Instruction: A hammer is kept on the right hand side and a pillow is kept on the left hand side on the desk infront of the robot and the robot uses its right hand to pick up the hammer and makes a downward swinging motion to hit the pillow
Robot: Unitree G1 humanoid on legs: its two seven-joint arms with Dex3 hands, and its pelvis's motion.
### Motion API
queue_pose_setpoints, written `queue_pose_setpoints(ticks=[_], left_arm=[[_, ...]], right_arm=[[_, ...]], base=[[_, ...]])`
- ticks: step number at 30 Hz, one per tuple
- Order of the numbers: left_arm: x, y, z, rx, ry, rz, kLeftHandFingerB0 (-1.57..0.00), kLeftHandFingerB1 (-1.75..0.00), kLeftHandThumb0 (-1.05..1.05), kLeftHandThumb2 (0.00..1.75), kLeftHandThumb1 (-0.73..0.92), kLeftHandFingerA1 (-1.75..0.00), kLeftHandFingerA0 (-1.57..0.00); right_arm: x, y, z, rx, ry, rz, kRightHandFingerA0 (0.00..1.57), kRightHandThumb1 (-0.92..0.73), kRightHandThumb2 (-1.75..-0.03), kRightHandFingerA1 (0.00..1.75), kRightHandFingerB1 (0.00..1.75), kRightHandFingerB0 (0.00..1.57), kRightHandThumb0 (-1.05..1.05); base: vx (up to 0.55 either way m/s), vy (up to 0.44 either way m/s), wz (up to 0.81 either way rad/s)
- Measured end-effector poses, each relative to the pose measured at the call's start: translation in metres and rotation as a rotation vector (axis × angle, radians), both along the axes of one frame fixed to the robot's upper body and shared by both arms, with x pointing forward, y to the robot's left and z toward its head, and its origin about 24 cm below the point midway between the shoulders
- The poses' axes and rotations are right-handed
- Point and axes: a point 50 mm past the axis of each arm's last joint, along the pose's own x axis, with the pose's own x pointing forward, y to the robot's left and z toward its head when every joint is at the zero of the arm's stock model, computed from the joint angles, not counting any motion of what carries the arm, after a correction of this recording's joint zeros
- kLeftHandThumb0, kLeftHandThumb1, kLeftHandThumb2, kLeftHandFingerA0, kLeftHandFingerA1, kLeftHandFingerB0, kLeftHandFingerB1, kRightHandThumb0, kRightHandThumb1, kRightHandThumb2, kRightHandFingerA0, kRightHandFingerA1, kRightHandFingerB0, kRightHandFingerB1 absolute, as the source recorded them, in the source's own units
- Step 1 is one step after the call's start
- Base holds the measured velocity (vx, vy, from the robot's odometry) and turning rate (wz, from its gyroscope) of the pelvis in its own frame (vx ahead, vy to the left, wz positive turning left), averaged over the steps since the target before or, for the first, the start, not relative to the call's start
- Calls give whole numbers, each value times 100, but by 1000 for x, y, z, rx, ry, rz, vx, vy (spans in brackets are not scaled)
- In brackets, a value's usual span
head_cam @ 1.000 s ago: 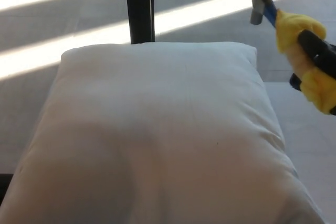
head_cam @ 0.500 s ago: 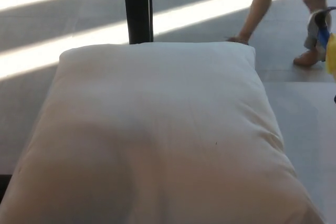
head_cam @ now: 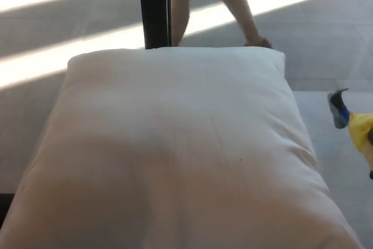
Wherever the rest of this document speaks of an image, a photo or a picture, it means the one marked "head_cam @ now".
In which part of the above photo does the yellow cloth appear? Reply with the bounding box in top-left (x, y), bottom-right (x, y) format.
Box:
top-left (346, 111), bottom-right (373, 171)

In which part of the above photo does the blue handled claw hammer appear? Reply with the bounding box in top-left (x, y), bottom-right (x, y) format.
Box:
top-left (326, 86), bottom-right (373, 180)

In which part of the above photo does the white pillow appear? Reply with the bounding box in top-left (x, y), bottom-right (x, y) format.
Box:
top-left (0, 45), bottom-right (364, 249)

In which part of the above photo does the person in grey shorts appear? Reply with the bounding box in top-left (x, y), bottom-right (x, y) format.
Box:
top-left (170, 0), bottom-right (274, 49)

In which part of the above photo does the black pillar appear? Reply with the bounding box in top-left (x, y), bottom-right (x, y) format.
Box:
top-left (137, 0), bottom-right (173, 50)

